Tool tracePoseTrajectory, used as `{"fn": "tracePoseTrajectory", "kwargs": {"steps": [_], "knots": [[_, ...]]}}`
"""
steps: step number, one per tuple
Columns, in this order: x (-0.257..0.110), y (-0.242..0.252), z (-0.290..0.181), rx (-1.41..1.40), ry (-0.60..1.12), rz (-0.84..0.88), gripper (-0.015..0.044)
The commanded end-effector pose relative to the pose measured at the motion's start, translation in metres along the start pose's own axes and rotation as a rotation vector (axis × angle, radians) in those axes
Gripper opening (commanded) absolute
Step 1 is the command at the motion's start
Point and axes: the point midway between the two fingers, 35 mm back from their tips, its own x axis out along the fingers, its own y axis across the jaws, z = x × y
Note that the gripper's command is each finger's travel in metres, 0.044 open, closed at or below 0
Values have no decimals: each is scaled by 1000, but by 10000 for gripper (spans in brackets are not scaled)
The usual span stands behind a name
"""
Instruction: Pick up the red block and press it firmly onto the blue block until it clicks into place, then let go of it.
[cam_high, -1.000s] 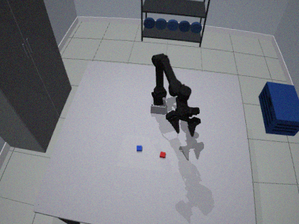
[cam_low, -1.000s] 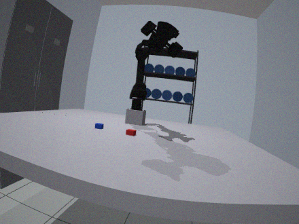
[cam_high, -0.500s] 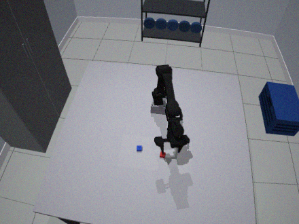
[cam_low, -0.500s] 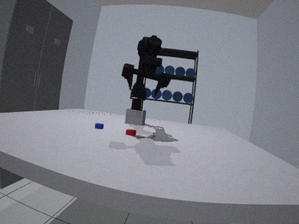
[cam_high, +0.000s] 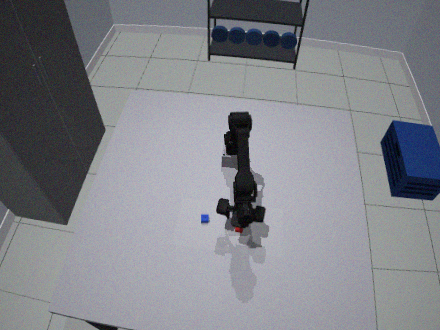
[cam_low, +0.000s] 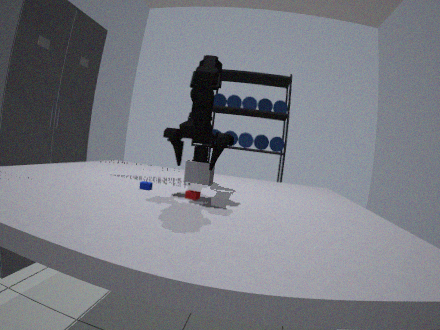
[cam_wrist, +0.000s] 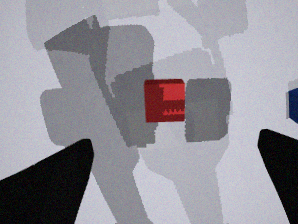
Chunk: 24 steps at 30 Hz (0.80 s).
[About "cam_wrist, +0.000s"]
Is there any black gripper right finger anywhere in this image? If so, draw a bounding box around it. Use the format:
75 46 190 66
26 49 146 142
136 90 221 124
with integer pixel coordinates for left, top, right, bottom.
258 128 298 224

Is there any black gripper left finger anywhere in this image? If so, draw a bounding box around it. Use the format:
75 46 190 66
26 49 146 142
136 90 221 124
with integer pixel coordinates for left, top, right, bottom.
0 139 94 224

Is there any red block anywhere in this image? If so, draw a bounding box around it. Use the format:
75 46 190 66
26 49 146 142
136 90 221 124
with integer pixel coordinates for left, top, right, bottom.
145 79 185 123

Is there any blue block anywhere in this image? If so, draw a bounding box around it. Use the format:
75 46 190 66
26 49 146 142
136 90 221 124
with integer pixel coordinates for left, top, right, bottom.
289 88 298 124

